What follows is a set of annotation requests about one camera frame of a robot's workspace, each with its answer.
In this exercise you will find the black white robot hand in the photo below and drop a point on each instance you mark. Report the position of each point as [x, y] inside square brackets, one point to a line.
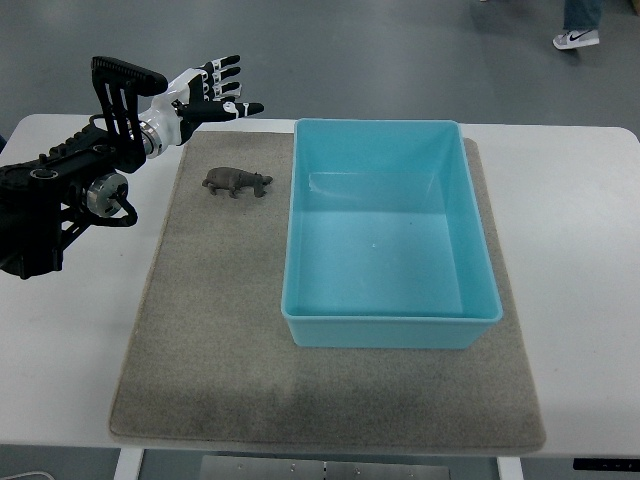
[205, 94]

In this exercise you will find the brown hippo toy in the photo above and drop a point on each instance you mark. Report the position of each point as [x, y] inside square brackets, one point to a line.
[234, 179]

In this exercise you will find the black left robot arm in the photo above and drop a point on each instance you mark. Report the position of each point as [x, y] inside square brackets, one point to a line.
[48, 202]

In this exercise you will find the blue plastic box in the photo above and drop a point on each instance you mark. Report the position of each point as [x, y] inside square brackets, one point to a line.
[386, 246]

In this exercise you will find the grey felt mat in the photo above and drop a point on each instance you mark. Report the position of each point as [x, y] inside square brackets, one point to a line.
[211, 361]

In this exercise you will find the white table leg left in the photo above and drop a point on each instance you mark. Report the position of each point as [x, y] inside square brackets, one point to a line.
[129, 464]

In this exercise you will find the white table leg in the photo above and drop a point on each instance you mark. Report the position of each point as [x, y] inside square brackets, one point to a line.
[129, 464]
[510, 468]

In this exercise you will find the white sneaker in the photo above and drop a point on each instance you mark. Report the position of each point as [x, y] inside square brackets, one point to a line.
[575, 39]

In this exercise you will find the blue jeans leg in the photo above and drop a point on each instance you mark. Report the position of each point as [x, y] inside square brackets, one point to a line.
[582, 14]

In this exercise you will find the white table leg right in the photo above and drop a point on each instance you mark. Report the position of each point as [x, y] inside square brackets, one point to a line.
[510, 468]

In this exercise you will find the black table control panel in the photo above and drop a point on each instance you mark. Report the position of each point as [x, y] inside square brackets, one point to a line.
[606, 464]

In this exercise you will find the metal table base plate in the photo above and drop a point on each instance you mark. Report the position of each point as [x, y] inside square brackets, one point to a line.
[226, 467]

